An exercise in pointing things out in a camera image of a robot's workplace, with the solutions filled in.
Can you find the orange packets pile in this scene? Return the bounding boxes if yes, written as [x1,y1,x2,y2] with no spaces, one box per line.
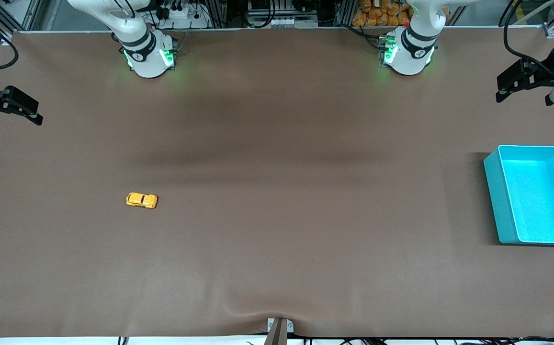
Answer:
[351,0,451,27]

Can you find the yellow beetle toy car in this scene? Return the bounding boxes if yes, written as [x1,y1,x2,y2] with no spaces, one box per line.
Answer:
[125,192,158,209]

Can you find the turquoise plastic bin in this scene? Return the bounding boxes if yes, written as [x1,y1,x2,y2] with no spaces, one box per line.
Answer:
[484,145,554,246]

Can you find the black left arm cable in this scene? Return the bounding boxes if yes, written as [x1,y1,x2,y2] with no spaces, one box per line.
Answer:
[503,0,554,80]

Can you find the grey metal clamp bracket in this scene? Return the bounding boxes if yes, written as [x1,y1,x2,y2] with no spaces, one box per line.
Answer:
[264,317,294,345]

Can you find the white terminal connector strip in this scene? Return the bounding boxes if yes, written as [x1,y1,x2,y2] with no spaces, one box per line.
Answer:
[251,17,318,28]

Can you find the brown table cover cloth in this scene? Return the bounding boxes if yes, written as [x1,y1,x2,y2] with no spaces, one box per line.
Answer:
[0,26,554,339]

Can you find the white power strip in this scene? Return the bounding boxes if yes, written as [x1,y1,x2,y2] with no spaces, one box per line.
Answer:
[159,0,211,29]

